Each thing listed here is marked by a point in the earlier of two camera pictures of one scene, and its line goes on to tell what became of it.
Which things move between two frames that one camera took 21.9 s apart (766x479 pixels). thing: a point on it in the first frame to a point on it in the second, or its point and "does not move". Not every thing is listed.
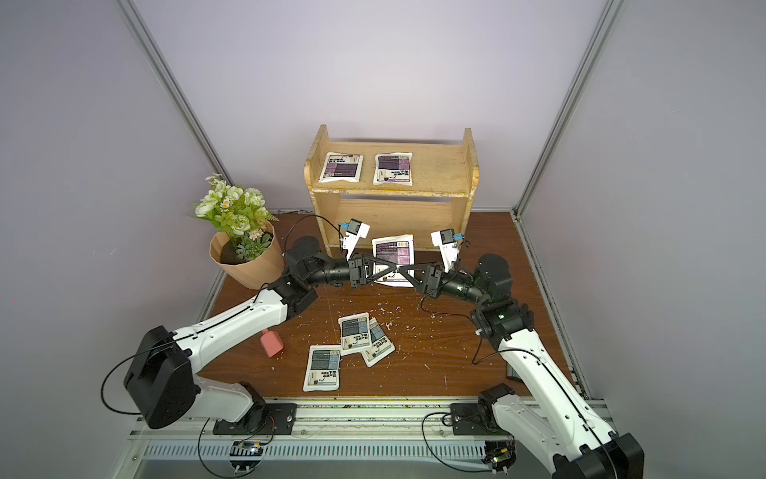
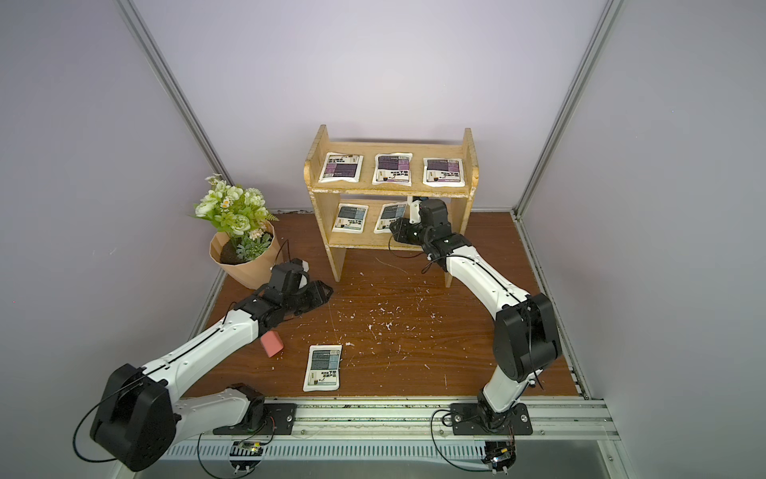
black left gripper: x=357 y=272 to x=318 y=293
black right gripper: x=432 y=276 to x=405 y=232
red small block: x=272 y=342 does not move
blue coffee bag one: x=355 y=333 to x=351 y=218
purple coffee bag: x=340 y=166 does not move
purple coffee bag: x=393 y=168 does not move
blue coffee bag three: x=322 y=372 does not move
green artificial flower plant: x=239 y=214 does not move
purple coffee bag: x=397 y=249 to x=443 y=172
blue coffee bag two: x=381 y=345 to x=389 y=214
